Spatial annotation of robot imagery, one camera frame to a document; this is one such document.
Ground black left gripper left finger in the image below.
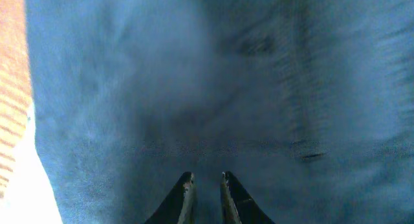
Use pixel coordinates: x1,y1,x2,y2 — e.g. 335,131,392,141
144,172,197,224

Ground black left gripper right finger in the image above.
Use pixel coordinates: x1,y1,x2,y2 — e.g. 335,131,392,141
220,171,275,224

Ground dark blue trousers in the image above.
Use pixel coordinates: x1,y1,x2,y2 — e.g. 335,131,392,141
25,0,413,223

